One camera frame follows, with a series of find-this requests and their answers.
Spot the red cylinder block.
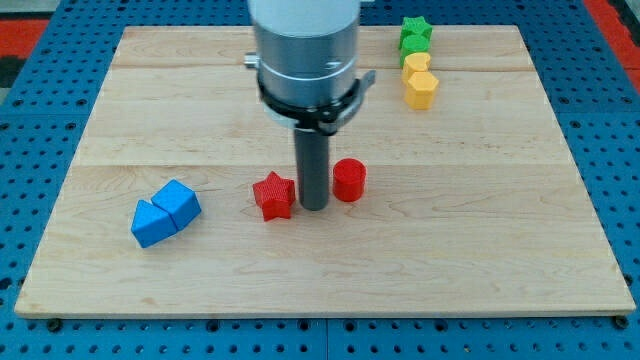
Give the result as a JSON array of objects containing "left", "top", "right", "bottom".
[{"left": 333, "top": 158, "right": 366, "bottom": 202}]

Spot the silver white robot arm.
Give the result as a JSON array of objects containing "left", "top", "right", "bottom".
[{"left": 248, "top": 0, "right": 364, "bottom": 132}]

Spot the yellow hexagon block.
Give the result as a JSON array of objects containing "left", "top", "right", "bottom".
[{"left": 404, "top": 72, "right": 439, "bottom": 110}]

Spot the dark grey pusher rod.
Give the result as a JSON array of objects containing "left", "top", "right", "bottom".
[{"left": 294, "top": 130, "right": 329, "bottom": 211}]

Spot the red star block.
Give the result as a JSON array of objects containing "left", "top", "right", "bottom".
[{"left": 252, "top": 171, "right": 296, "bottom": 221}]

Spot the light wooden board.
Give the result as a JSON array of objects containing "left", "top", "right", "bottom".
[{"left": 15, "top": 25, "right": 636, "bottom": 319}]

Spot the blue cube block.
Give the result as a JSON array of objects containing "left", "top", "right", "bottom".
[{"left": 151, "top": 179, "right": 201, "bottom": 231}]

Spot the yellow heart block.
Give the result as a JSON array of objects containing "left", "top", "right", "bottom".
[{"left": 401, "top": 52, "right": 431, "bottom": 85}]

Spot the green cylinder block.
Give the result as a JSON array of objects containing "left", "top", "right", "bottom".
[{"left": 399, "top": 35, "right": 431, "bottom": 67}]

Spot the blue triangle block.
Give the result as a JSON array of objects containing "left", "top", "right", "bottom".
[{"left": 130, "top": 200, "right": 178, "bottom": 248}]

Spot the green star block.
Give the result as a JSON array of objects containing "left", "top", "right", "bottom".
[{"left": 398, "top": 16, "right": 433, "bottom": 49}]

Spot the black clamp ring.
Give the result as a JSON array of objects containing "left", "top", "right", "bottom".
[{"left": 257, "top": 69, "right": 377, "bottom": 137}]

